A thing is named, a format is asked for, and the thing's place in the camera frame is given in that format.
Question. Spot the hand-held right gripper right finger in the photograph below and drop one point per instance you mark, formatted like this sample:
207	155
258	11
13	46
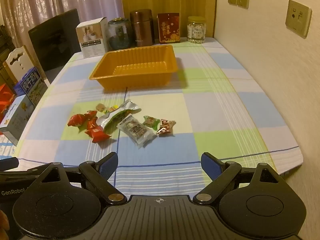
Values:
211	166

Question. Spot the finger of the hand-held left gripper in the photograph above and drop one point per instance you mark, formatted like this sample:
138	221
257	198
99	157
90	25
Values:
10	163
22	173

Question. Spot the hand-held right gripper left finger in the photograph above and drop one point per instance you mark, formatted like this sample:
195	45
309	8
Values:
110	166

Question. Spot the clear snack packet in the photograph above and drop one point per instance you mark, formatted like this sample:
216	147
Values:
136	130

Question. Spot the green and silver snack packet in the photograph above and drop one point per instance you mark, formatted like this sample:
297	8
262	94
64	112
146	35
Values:
116	117

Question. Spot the large red candy packet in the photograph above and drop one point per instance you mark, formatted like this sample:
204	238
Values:
77	120

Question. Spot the small yellow candy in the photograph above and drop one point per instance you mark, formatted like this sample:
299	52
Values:
112	109

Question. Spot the small brown candy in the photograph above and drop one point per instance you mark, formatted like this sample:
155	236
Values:
100	107

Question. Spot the small green candy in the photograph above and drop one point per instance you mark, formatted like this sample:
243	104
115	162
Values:
150	122

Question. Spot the red and brown candy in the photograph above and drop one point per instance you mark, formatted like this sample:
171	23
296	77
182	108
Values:
165	126

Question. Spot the orange plastic tray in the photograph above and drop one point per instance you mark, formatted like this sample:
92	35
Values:
140	80

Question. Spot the person's left hand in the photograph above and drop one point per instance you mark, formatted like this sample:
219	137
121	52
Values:
3	223

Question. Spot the light blue box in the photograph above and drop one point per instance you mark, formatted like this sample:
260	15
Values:
17	115

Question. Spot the red paper bag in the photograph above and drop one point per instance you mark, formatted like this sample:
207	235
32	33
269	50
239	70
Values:
6	100

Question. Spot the blue milk carton box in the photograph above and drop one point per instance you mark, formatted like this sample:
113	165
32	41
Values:
30	82

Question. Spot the white chair back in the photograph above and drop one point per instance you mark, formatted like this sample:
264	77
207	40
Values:
18	60

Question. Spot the white cardboard box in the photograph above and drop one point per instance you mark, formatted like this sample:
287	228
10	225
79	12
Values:
92	42

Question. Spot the black folding trolley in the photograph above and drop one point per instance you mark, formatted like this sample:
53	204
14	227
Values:
3	37

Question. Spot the dark glass jar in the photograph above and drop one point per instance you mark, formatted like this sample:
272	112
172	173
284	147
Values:
120	35

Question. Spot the black appliance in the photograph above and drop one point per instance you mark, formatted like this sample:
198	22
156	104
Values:
55	40

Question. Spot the clear plastic jar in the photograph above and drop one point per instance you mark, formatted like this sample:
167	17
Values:
196	31

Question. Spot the brown thermos flask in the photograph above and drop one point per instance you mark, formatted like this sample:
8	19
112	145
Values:
141	30

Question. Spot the red printed box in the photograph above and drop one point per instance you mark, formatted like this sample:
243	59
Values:
168	28

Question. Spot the pink sheer curtain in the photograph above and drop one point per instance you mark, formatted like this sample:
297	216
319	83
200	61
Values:
75	0

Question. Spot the beige wall data socket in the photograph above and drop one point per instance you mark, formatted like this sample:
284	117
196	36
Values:
298	18

